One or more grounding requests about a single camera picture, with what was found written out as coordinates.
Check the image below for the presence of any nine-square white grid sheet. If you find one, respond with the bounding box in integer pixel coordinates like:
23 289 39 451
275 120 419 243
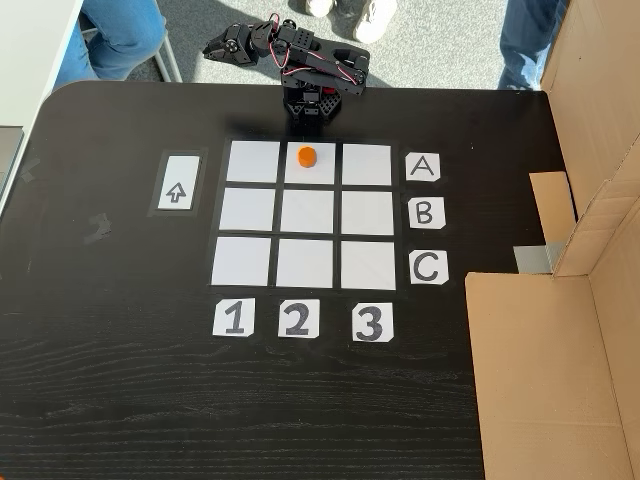
207 137 401 294

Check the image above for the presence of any white metal chair leg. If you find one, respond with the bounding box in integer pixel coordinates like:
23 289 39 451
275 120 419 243
149 37 184 84

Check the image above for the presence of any person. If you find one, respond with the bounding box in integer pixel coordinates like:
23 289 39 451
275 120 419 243
52 0 170 94
289 0 399 44
497 0 569 92

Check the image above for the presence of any white arrow paper sheet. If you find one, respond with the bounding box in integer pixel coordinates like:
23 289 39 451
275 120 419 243
157 155 201 212

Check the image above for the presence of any white table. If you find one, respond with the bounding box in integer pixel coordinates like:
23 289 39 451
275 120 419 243
0 0 85 221

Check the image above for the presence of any paper label letter A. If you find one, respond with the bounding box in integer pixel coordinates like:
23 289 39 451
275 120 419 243
404 152 442 183

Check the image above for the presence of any paper label letter B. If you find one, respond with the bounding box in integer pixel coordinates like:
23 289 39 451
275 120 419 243
408 197 446 230

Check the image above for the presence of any paper label number 1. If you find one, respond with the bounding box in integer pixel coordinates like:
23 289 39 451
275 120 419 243
212 298 256 339

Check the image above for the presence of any paper label number 2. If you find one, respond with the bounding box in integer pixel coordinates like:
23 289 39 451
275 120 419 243
277 298 321 340

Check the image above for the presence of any paper label letter C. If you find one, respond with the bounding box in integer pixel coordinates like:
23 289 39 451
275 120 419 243
409 249 450 286

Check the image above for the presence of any paper label number 3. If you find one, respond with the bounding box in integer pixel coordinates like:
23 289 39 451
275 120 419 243
351 302 395 343

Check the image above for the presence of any brown cardboard panel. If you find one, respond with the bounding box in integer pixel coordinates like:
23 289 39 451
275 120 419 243
528 0 640 279
464 179 640 480

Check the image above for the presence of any grey tape strip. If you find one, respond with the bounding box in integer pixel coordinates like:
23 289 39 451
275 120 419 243
513 241 569 276

